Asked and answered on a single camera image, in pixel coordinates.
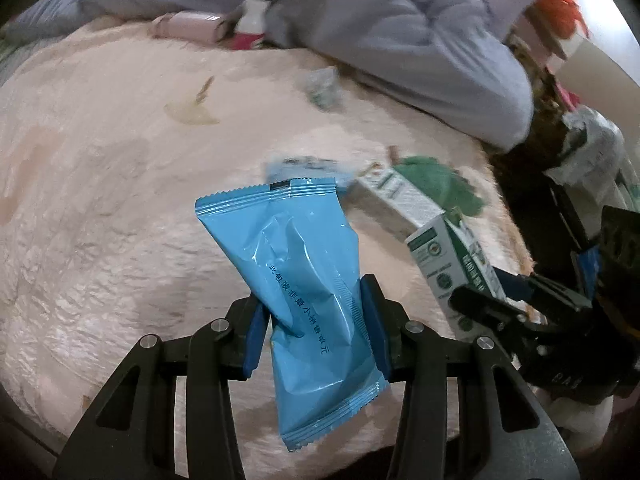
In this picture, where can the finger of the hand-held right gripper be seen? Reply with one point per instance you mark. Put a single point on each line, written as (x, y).
(485, 312)
(545, 292)

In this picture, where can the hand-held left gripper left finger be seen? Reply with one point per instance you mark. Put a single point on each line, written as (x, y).
(255, 340)

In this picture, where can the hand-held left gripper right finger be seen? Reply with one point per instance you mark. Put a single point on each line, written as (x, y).
(375, 330)

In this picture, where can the white and green carton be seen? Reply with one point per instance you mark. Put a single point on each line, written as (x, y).
(395, 195)
(450, 260)

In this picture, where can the blue plastic packet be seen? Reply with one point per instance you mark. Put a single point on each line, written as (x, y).
(300, 285)

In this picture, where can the green towel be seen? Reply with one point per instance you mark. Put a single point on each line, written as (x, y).
(440, 182)

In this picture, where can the white plastic bag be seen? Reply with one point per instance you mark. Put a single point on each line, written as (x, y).
(592, 150)

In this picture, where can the blue and white wrapper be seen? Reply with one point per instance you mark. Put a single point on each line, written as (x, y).
(310, 167)

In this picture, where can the grey-green crumpled wrapper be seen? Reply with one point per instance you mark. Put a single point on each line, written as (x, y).
(324, 87)

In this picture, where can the orange object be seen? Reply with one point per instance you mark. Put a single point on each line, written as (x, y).
(560, 7)

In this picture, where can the grey blue quilt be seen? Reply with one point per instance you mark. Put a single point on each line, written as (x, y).
(400, 35)

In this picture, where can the white and red small packet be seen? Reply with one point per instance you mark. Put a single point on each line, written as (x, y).
(250, 25)

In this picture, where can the pink bottle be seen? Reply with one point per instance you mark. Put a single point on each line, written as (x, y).
(185, 26)

